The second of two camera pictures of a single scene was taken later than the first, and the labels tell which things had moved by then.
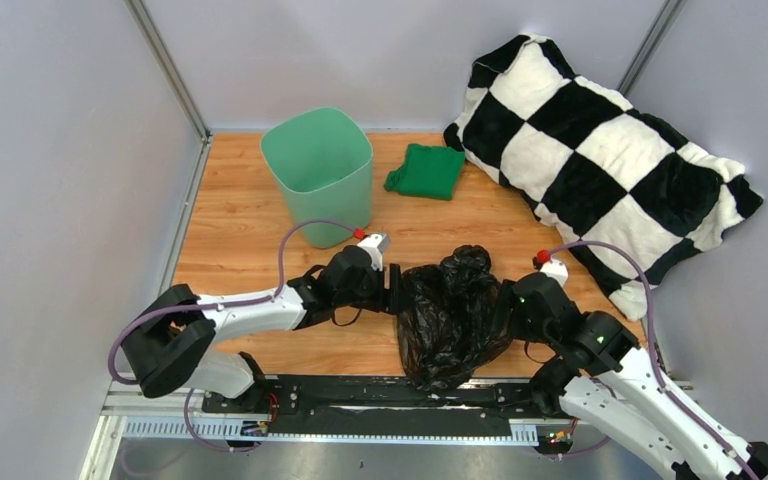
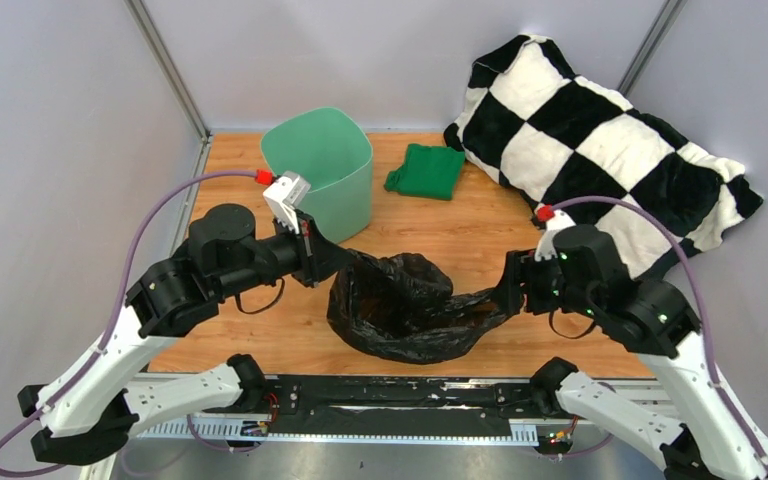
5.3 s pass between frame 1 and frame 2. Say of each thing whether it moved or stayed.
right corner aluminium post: stayed
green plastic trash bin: stayed
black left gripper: moved
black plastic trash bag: moved
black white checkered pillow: stayed
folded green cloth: stayed
